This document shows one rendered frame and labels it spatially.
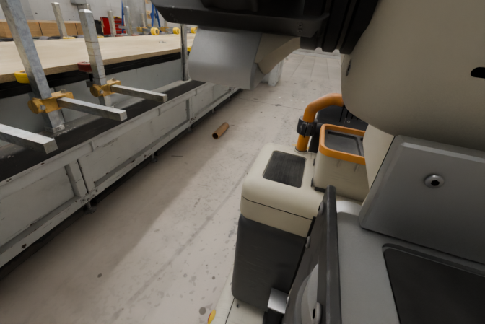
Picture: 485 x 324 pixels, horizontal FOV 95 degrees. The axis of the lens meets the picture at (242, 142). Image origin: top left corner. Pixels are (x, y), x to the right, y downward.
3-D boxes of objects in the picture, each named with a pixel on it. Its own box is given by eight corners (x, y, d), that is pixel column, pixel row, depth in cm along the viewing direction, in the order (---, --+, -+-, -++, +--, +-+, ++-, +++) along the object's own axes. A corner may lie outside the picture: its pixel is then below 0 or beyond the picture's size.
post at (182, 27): (189, 79, 174) (187, 13, 152) (185, 81, 169) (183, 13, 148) (184, 79, 175) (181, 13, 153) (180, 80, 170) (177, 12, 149)
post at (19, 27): (64, 132, 90) (16, -10, 67) (55, 136, 87) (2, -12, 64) (58, 130, 91) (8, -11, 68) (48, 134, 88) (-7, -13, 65)
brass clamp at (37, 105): (76, 104, 91) (73, 92, 89) (42, 115, 80) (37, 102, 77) (65, 102, 92) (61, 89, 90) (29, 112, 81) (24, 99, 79)
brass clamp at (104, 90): (123, 91, 113) (121, 81, 110) (100, 98, 101) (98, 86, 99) (113, 89, 114) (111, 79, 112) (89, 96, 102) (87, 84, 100)
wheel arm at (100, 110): (128, 120, 82) (126, 109, 80) (120, 123, 79) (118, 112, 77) (40, 99, 92) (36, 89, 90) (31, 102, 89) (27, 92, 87)
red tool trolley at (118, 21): (127, 40, 900) (124, 18, 861) (115, 42, 835) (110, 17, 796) (117, 40, 906) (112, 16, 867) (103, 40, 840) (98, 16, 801)
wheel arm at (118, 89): (167, 102, 103) (167, 93, 101) (163, 104, 100) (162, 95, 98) (93, 87, 113) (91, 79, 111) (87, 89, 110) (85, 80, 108)
